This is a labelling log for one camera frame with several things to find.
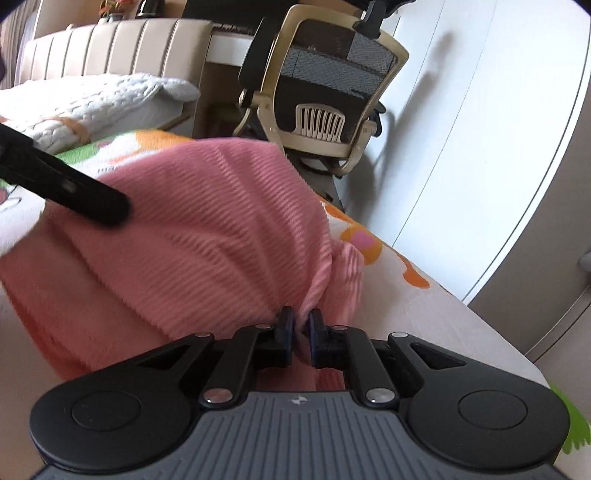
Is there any pink ribbed dress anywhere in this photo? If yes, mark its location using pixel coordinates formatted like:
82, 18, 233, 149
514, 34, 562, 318
0, 138, 366, 393

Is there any beige padded headboard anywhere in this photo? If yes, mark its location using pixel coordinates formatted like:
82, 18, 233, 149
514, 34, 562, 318
21, 18, 214, 89

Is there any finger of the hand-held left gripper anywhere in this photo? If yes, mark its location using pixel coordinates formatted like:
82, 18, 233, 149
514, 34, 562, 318
0, 122, 133, 228

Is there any beige mesh office chair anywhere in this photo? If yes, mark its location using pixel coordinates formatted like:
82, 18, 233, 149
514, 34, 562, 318
233, 0, 411, 209

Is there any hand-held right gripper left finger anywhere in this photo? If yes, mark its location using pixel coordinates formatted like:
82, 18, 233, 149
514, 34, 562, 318
137, 305, 296, 407

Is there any potted plant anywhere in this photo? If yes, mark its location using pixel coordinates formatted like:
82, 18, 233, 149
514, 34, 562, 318
98, 0, 136, 22

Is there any printed quilted blanket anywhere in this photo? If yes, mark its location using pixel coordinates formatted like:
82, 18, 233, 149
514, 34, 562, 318
0, 128, 591, 480

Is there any white desk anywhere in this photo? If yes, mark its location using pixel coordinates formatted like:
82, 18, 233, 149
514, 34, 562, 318
209, 21, 266, 68

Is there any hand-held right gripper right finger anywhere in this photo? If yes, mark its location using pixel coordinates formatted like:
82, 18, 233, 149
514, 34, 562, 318
307, 307, 466, 409

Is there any white wardrobe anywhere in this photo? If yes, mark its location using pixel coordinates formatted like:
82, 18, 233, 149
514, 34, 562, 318
369, 0, 591, 305

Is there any white quilted comforter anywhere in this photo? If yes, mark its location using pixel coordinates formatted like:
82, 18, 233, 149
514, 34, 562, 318
0, 71, 202, 156

